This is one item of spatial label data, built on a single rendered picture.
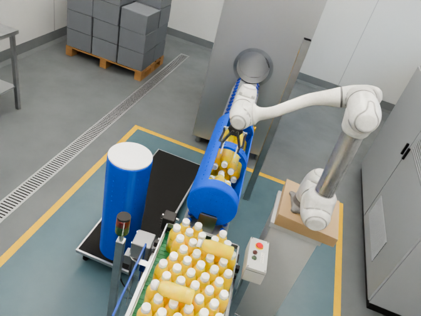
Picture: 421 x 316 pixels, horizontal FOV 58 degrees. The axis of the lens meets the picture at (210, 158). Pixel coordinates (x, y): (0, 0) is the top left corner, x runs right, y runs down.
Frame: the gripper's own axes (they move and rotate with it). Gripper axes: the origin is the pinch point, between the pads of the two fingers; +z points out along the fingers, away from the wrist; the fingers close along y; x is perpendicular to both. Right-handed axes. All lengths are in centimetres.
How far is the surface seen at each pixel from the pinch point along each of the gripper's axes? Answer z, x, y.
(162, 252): 42, 49, 17
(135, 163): 28, 2, 52
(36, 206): 132, -28, 140
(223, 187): 8.7, 21.7, -3.2
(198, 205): 24.5, 24.3, 7.1
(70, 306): 132, 44, 71
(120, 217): 6, 67, 37
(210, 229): 36.1, 28.0, -3.4
